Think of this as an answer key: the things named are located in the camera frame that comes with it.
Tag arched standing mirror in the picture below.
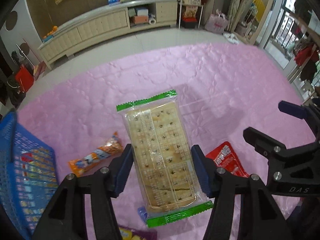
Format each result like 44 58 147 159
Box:
231 0 276 45

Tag white slippers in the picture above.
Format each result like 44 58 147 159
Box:
223 33 240 44

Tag patterned curtain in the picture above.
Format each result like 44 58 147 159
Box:
226 0 262 32

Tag red bag on floor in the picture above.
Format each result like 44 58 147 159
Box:
15 64 34 93

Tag broom and dustpan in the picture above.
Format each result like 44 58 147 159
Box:
16 40 46 80

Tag oranges on blue plate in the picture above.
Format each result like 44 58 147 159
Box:
42 25 58 42

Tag pink quilted tablecloth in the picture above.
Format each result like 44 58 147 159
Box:
17 42 317 240

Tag cream tv cabinet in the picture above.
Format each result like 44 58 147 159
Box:
38 0 177 68

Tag orange snack bar wrapper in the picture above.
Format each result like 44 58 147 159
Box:
68 132 123 177

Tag green-edged cracker pack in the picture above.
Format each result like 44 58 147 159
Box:
116 89 213 228

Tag black bag on floor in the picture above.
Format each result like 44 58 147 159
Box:
6 75 25 108

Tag blue plastic basket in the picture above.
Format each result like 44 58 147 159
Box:
1 111 59 239

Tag white metal shelf rack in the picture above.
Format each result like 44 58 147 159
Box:
177 0 208 29

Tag small red snack pouch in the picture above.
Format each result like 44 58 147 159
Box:
206 141 249 178

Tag blue gum pack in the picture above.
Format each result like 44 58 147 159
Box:
137 206 148 224

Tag tissue box on cabinet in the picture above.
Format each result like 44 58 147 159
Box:
108 0 121 5

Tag purple yellow snack packet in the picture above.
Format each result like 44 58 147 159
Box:
119 226 157 240

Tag pink tote bag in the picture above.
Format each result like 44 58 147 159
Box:
204 9 229 34

